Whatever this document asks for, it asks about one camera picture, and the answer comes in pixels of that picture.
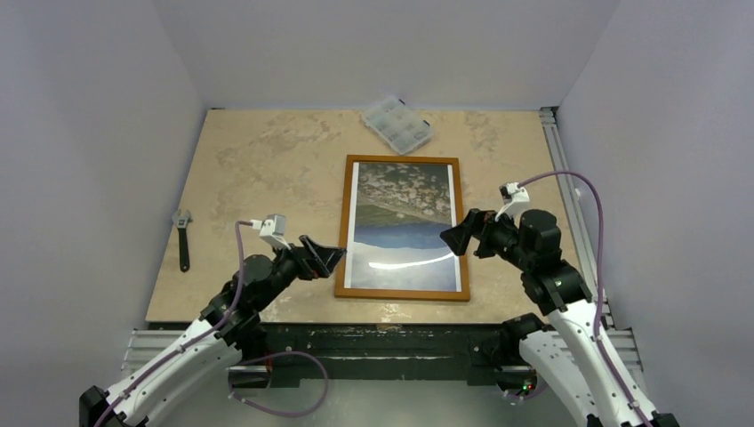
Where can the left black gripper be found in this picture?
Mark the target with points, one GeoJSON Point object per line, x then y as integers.
{"type": "Point", "coordinates": [320, 260]}

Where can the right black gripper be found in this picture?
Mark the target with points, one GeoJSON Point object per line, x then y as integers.
{"type": "Point", "coordinates": [479, 230]}

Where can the landscape photo print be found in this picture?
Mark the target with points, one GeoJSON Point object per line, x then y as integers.
{"type": "Point", "coordinates": [406, 236]}

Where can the clear plastic organizer box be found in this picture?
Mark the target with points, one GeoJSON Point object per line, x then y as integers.
{"type": "Point", "coordinates": [400, 127]}

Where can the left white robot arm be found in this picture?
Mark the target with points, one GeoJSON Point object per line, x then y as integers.
{"type": "Point", "coordinates": [227, 331]}

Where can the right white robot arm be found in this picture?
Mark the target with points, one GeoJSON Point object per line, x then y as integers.
{"type": "Point", "coordinates": [591, 380]}

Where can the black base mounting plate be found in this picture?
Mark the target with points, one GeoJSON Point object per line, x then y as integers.
{"type": "Point", "coordinates": [476, 354]}

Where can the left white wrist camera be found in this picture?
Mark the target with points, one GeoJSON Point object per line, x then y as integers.
{"type": "Point", "coordinates": [271, 230]}

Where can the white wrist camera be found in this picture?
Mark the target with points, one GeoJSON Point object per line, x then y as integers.
{"type": "Point", "coordinates": [271, 230]}
{"type": "Point", "coordinates": [516, 200]}

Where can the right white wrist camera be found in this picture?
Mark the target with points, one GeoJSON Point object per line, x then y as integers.
{"type": "Point", "coordinates": [516, 200]}

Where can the aluminium rail frame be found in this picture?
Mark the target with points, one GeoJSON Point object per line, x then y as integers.
{"type": "Point", "coordinates": [249, 163]}

